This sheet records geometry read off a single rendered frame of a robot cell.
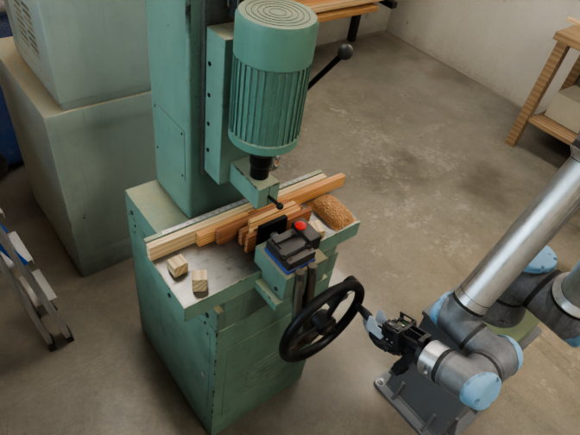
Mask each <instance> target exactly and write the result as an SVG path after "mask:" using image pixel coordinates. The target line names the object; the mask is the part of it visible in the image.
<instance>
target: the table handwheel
mask: <svg viewBox="0 0 580 435"><path fill-rule="evenodd" d="M349 291H354V292H355V295H354V299H353V301H352V303H351V305H350V307H349V309H348V310H347V312H346V313H345V314H344V315H343V316H342V318H341V319H340V320H339V321H338V322H337V321H336V319H335V318H334V317H333V316H332V314H333V313H334V312H335V311H336V309H337V307H338V305H339V304H340V302H341V301H342V300H343V298H344V297H345V295H346V294H347V293H348V292H349ZM364 295H365V291H364V287H363V285H362V284H361V283H360V282H358V281H342V282H339V283H338V284H336V285H334V286H332V287H329V288H327V289H326V290H324V291H323V292H322V293H320V294H319V295H318V296H316V297H315V298H314V299H312V300H311V301H310V302H309V303H306V296H305V295H304V296H303V297H302V307H301V308H302V310H301V311H300V312H299V313H298V314H297V315H296V316H295V317H294V319H293V320H292V321H291V323H290V324H289V326H288V327H287V328H286V330H285V331H284V333H283V335H282V337H281V341H280V344H279V354H280V357H281V359H282V360H284V361H285V362H288V363H296V362H300V361H303V360H305V359H307V358H309V357H311V356H313V355H315V354H316V353H318V352H319V351H321V350H322V349H323V348H324V347H326V346H327V345H328V344H330V343H331V342H332V341H333V340H334V339H335V338H337V337H338V336H339V335H340V334H341V333H342V332H343V331H344V329H345V328H346V327H347V326H348V325H349V324H350V322H351V321H352V320H353V318H354V317H355V316H356V315H357V313H358V310H357V309H356V308H355V305H356V304H357V303H360V304H361V305H362V304H363V300H364ZM335 297H336V299H335V300H334V302H333V303H332V304H331V306H330V307H329V309H328V310H326V309H320V307H322V306H323V305H324V304H326V303H327V302H329V301H330V300H332V299H334V298H335ZM309 318H311V321H310V325H311V326H310V327H309V328H307V329H306V330H304V331H302V332H301V333H300V334H299V335H297V336H295V335H296V334H297V332H298V331H299V329H300V328H301V327H302V325H303V324H304V323H305V322H306V321H307V320H308V319H309ZM315 331H316V332H317V333H318V334H319V335H320V336H322V337H321V338H320V339H319V340H318V341H316V342H315V343H313V344H311V345H310V346H308V347H306V348H304V349H303V350H299V351H295V352H290V350H289V349H290V348H291V347H292V346H293V345H295V344H296V343H297V342H299V341H300V340H302V339H303V338H305V337H307V336H309V335H310V334H312V333H314V332H315Z"/></svg>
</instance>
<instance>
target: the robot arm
mask: <svg viewBox="0 0 580 435"><path fill-rule="evenodd" d="M579 208H580V135H579V136H578V137H577V138H576V139H575V140H574V141H573V142H572V144H571V156H570V157H569V159H568V160H567V161H566V162H565V163H564V165H563V166H562V167H561V168H560V169H559V170H558V171H557V172H556V173H555V174H554V176H553V177H552V178H551V179H550V180H549V182H548V183H547V184H546V185H545V186H544V188H543V189H542V190H541V191H540V192H539V194H538V195H537V196H536V197H535V198H534V200H533V201H532V202H531V203H530V204H529V206H528V207H527V208H526V209H525V210H524V211H523V212H522V213H521V214H520V216H519V217H518V218H517V219H516V220H515V221H514V223H513V224H512V225H511V226H510V227H509V229H508V230H507V231H506V232H505V234H504V235H503V236H502V237H501V238H500V240H499V241H498V242H497V243H496V244H495V246H494V247H493V248H492V249H491V250H490V251H489V252H488V253H487V254H486V255H485V257H484V258H483V259H482V260H481V261H480V263H479V264H478V265H477V266H476V267H475V269H474V270H473V271H472V272H471V273H470V275H469V276H468V277H467V278H466V279H465V281H464V282H463V283H462V284H461V285H460V287H459V288H457V289H456V290H455V291H454V292H447V293H445V294H443V295H442V296H441V297H440V298H439V299H438V301H436V302H435V304H434V305H433V307H432V309H431V311H430V318H431V320H432V322H433V323H434V324H435V325H436V326H437V327H438V328H439V329H440V330H441V331H442V332H443V333H444V334H445V335H446V336H447V337H448V338H449V339H450V340H451V341H452V342H453V343H454V344H455V345H456V346H457V347H458V348H459V349H460V350H461V351H462V352H463V353H464V354H465V355H466V357H465V356H463V355H461V354H459V353H458V352H456V351H454V350H453V349H452V348H450V347H448V346H447V345H445V344H443V343H441V342H439V341H438V340H434V341H432V335H430V334H429V333H427V332H425V331H423V330H421V329H420V328H419V327H417V326H416V324H417V320H415V319H413V318H411V317H409V316H408V315H406V314H405V313H403V312H400V317H399V318H394V319H393V320H390V319H389V320H387V318H386V315H385V313H384V311H382V310H379V311H378V312H377V314H376V317H375V318H373V317H372V316H369V319H368V321H367V320H366V319H364V318H363V319H362V321H363V325H364V327H365V330H366V332H367V333H368V334H369V337H370V339H371V340H372V342H373V343H374V345H375V346H376V347H378V348H379V349H381V350H384V351H385V352H388V353H391V354H392V355H393V356H400V355H402V357H401V359H399V360H397V361H396V362H395V363H394V366H393V367H392V368H391V369H392V370H393V372H394V373H395V375H396V376H397V375H402V374H404V373H406V372H407V371H408V370H409V367H410V366H411V365H412V364H413V363H414V365H416V366H417V369H418V371H419V372H420V373H421V374H422V375H424V376H425V377H427V378H428V379H429V380H431V381H433V382H434V383H436V384H437V385H439V386H440V387H441V388H443V389H444V390H445V391H447V392H448V393H450V394H452V395H453V396H455V397H456V398H458V399H459V400H460V401H461V402H462V403H463V404H464V405H466V406H469V407H471V408H473V409H475V410H477V411H481V410H483V409H486V408H487V407H489V406H490V405H491V403H492V402H494V401H495V399H496V397H497V396H498V394H499V393H500V390H501V384H502V383H503V382H504V381H505V380H506V379H508V378H509V377H510V376H513V375H515V374H516V372H517V371H518V369H520V367H521V366H522V363H523V353H522V350H521V348H520V346H519V345H518V344H517V342H516V341H515V340H513V339H512V338H511V337H509V336H506V335H496V334H495V333H494V332H493V331H492V330H491V329H490V328H489V327H488V326H487V325H486V324H485V323H484V322H486V323H488V324H490V325H493V326H496V327H500V328H511V327H514V326H516V325H517V324H519V323H520V321H521V320H522V319H523V318H524V316H525V313H526V309H527V310H528V311H529V312H530V313H532V314H533V315H534V316H535V317H536V318H538V319H539V320H540V321H541V322H542V323H543V324H544V325H546V326H547V327H548V328H549V329H550V330H551V331H553V332H554V333H555V334H556V335H557V336H558V337H560V339H561V340H563V341H565V342H566V343H567V344H568V345H570V346H571V347H573V348H577V347H579V346H580V259H579V261H578V262H577V264H576V265H575V267H574V268H573V269H572V270H571V271H570V272H567V273H562V272H561V271H560V270H558V269H557V268H556V266H557V257H556V255H555V253H554V252H553V250H552V249H551V248H550V247H548V246H547V244H548V243H549V242H550V241H551V240H552V239H553V238H554V236H555V235H556V234H557V233H558V232H559V231H560V230H561V229H562V228H563V226H564V225H565V224H566V223H567V222H568V221H569V220H570V219H571V217H572V216H573V215H574V214H575V213H576V212H577V211H578V210H579ZM404 316H406V317H408V318H410V319H411V320H412V321H411V323H409V322H407V321H406V320H405V319H404ZM483 321H484V322H483Z"/></svg>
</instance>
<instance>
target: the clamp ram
mask: <svg viewBox="0 0 580 435"><path fill-rule="evenodd" d="M286 227H287V215H286V214H284V215H282V216H279V217H277V218H275V219H272V220H270V221H268V222H266V223H264V224H260V225H258V229H257V236H256V243H255V246H257V245H259V244H261V243H264V242H266V241H267V240H268V239H270V238H272V237H274V236H278V235H279V234H281V233H283V232H285V231H286Z"/></svg>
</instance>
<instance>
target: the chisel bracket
mask: <svg viewBox="0 0 580 435"><path fill-rule="evenodd" d="M249 171H250V163H249V156H247V157H244V158H242V159H239V160H236V161H232V162H231V163H230V183H231V184H232V185H233V186H234V187H235V188H236V189H237V190H238V191H239V192H240V193H241V194H242V195H243V196H244V197H245V198H246V199H247V200H248V201H249V202H250V203H251V204H252V205H253V206H254V207H255V208H256V209H260V208H262V207H264V206H266V205H270V204H272V203H273V202H272V201H271V200H269V199H268V198H267V196H268V195H270V196H271V197H273V198H274V199H275V200H276V201H277V198H278V192H279V186H280V182H279V181H278V180H277V179H276V178H275V177H274V176H273V175H272V174H271V173H269V174H268V177H267V178H266V179H265V180H254V179H253V178H251V177H250V175H249Z"/></svg>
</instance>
